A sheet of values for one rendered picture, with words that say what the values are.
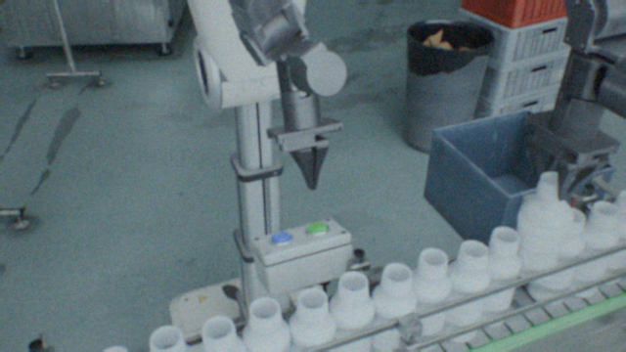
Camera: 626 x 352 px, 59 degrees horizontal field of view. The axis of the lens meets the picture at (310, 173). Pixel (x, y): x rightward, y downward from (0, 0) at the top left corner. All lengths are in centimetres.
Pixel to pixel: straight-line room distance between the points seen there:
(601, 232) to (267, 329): 52
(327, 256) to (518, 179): 99
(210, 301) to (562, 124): 144
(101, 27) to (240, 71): 334
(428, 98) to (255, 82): 190
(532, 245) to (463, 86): 215
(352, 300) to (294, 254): 15
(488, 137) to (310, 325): 102
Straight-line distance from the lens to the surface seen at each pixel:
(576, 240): 91
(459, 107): 300
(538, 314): 97
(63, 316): 241
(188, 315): 192
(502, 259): 83
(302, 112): 79
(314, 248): 84
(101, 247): 265
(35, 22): 456
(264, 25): 77
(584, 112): 74
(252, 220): 139
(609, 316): 106
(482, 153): 163
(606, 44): 71
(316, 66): 72
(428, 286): 78
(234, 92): 115
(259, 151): 129
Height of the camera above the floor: 168
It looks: 35 degrees down
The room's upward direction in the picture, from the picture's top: straight up
